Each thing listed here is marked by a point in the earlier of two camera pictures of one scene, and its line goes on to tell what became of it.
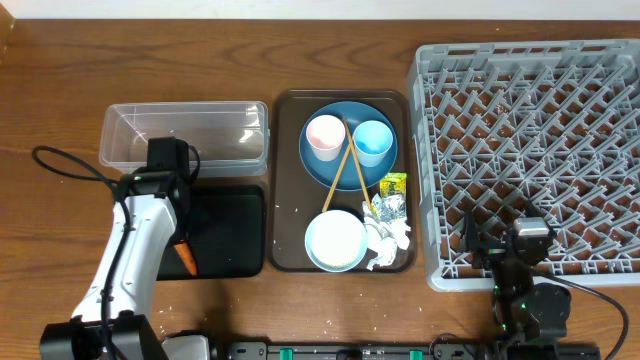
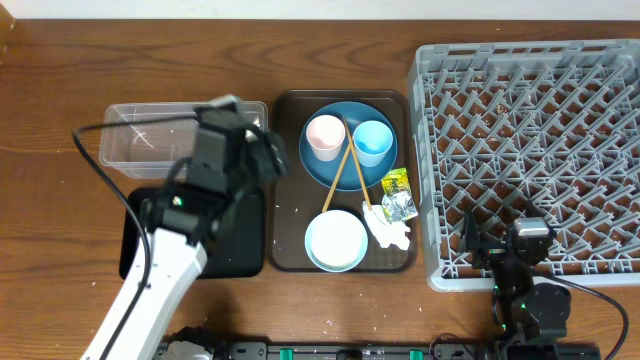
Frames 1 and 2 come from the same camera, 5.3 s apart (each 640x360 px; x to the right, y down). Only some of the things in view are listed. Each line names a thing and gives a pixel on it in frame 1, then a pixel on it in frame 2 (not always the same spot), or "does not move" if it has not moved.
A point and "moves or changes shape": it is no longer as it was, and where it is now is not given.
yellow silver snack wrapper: (390, 203) moves or changes shape
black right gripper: (490, 251) does not move
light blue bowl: (336, 240) does not move
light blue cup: (372, 140) does not move
